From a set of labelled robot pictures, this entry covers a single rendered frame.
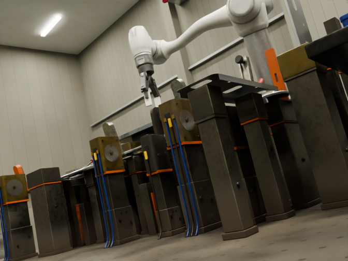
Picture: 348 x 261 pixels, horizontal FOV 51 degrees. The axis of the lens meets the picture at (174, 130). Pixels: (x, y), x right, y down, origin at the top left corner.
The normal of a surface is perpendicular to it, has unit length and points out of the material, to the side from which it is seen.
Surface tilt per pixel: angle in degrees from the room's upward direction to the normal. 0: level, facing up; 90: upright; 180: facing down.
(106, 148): 90
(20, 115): 90
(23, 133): 90
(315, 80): 90
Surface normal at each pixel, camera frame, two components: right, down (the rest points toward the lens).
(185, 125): 0.74, -0.29
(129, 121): -0.71, 0.03
